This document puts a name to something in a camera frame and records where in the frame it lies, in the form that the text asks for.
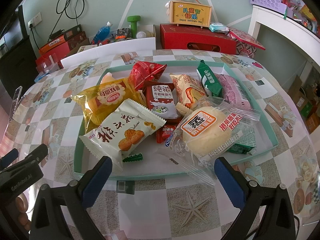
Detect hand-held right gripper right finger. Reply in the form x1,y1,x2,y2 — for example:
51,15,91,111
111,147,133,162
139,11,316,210
214,157,297,240

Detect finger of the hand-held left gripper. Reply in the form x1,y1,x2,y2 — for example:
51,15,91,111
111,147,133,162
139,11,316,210
15,144,48,167
0,149,19,168

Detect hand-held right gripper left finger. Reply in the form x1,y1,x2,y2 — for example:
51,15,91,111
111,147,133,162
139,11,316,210
30,156,113,240

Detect white pastry packet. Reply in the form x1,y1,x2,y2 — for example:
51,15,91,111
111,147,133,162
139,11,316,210
79,99,167,172

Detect mint green tray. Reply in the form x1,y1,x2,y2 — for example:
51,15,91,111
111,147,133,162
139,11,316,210
73,60,279,180

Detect clear bun packet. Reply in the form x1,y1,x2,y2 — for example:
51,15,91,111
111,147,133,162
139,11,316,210
160,96,260,187

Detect small red snack packet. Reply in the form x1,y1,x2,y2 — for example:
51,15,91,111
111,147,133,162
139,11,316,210
156,121,183,144

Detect yellow bread packet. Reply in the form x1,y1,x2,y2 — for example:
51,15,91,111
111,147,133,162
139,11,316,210
71,78,147,133

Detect pink snack packet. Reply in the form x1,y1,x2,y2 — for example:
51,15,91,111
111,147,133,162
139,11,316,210
216,74,253,110

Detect red white snack packet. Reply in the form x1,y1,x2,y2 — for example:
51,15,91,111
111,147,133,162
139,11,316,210
145,83,182,120

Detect orange egg roll packet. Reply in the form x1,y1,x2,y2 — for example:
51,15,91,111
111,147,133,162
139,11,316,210
169,74,208,115

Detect green biscuit packet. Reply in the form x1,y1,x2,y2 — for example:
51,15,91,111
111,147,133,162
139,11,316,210
196,60,223,98

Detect person's left hand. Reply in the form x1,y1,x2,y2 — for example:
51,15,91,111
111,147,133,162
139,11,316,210
15,195,32,230

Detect clear plastic box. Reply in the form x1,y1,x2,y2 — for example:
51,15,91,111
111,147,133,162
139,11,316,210
36,54,63,74

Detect red carton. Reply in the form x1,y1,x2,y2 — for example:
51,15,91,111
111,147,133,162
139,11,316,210
35,41,73,68

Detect black cabinet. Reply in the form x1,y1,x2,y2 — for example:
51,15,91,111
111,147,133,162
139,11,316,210
0,5,38,88

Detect brown cardboard cartons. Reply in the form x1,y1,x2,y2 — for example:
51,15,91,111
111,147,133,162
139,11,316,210
287,75,320,135

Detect orange flat box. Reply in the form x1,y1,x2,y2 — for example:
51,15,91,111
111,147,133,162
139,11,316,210
39,35,68,54

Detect white printed carton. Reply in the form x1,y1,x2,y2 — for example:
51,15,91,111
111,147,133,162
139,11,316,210
76,45,98,53

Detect dark brown box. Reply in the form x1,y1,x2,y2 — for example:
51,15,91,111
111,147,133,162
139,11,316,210
62,24,87,49

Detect blue plastic bottle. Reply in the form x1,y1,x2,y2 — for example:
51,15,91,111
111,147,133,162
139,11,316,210
91,22,113,44

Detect red patterned gift box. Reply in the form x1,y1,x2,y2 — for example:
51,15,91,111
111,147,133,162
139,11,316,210
229,27,266,59

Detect pile of small toys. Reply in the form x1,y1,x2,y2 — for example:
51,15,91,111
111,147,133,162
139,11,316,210
100,27,132,43

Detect large red gift box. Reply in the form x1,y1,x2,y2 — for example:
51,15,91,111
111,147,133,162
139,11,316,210
160,24,237,55

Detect light blue wipes pack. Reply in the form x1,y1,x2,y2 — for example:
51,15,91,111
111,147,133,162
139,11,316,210
209,23,230,33

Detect brown cardboard box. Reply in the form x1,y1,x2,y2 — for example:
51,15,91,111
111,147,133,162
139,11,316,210
72,24,160,53

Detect green dumbbell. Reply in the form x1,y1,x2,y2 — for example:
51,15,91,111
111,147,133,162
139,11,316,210
127,16,142,39

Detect white shelf unit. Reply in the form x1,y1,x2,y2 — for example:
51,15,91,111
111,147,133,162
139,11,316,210
247,4,320,100

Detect colourful clutter pile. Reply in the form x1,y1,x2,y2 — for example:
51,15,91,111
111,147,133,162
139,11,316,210
280,0,320,35

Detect white wall socket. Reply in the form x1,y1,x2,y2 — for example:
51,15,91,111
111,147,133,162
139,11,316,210
27,12,43,28

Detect black cable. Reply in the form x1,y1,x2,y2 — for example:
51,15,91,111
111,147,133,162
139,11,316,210
49,0,84,37

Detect yellow wooden handle box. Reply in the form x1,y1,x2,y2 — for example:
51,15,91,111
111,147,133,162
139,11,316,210
165,0,213,28

